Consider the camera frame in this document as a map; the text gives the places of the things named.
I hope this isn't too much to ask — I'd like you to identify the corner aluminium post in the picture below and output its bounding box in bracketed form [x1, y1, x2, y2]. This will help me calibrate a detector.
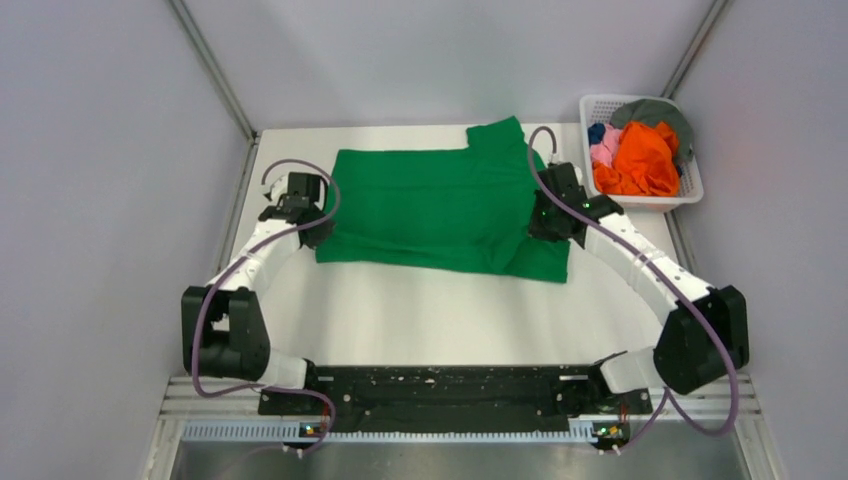
[661, 0, 734, 99]
[164, 0, 257, 142]

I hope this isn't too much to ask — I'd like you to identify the grey-green garment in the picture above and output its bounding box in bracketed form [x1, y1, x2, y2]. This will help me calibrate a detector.
[609, 98, 695, 163]

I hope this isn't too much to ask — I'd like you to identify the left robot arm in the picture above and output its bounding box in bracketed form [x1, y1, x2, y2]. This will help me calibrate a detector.
[181, 172, 335, 414]

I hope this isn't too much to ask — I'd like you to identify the green t-shirt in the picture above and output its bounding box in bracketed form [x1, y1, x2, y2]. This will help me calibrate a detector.
[315, 117, 570, 284]

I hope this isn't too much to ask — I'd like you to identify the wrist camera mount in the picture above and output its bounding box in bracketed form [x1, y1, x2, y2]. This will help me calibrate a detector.
[262, 174, 289, 203]
[547, 153, 583, 179]

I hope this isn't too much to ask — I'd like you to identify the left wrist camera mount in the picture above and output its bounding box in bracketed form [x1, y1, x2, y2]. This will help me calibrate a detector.
[262, 174, 289, 203]

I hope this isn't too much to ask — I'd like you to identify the right corner aluminium post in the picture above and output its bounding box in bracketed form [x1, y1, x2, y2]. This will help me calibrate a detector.
[661, 0, 734, 99]

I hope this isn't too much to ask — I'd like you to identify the orange t-shirt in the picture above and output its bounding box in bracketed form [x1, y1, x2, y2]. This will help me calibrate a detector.
[590, 122, 681, 197]

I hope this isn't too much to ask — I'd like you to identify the dark blue garment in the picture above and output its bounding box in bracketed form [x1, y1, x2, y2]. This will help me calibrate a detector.
[587, 122, 607, 146]

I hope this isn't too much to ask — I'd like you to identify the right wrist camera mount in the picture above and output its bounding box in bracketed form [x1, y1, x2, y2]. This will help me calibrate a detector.
[547, 153, 583, 179]

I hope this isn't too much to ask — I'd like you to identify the white cable duct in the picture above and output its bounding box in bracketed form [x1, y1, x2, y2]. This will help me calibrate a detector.
[182, 420, 598, 444]

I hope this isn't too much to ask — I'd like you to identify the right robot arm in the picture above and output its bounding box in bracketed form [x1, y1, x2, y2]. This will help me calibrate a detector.
[528, 163, 750, 412]

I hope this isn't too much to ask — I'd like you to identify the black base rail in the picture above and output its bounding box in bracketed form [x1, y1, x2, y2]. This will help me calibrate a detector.
[258, 365, 652, 434]

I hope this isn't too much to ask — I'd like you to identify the pink garment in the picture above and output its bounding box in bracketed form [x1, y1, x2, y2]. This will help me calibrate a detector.
[589, 124, 622, 168]

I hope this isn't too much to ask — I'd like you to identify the left corner aluminium post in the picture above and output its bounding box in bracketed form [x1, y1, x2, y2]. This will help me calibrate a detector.
[164, 0, 257, 142]

